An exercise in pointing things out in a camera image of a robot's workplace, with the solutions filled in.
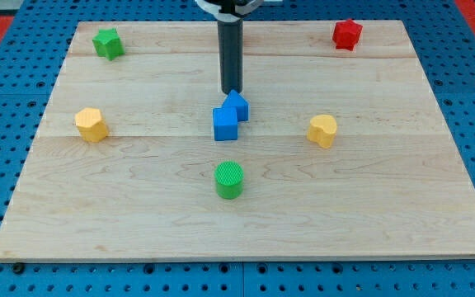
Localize blue cube block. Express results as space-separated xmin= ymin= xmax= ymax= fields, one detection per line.
xmin=212 ymin=107 xmax=238 ymax=141

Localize yellow hexagon block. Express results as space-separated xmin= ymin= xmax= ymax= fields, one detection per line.
xmin=74 ymin=107 xmax=109 ymax=143

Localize green cylinder block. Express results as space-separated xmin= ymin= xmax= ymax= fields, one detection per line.
xmin=214 ymin=161 xmax=244 ymax=200

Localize blue triangular prism block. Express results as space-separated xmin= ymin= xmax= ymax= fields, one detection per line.
xmin=222 ymin=90 xmax=250 ymax=121

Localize yellow heart block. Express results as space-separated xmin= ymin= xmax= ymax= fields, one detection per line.
xmin=307 ymin=114 xmax=337 ymax=149

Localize light wooden board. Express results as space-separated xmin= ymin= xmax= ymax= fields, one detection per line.
xmin=0 ymin=20 xmax=475 ymax=263

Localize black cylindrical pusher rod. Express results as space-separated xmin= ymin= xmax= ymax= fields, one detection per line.
xmin=218 ymin=19 xmax=243 ymax=94

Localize red star block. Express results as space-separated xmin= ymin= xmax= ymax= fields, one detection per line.
xmin=332 ymin=19 xmax=363 ymax=51

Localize green star block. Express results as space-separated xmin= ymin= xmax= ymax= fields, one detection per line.
xmin=92 ymin=28 xmax=125 ymax=61

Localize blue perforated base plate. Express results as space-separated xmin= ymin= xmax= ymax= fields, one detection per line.
xmin=0 ymin=0 xmax=475 ymax=296

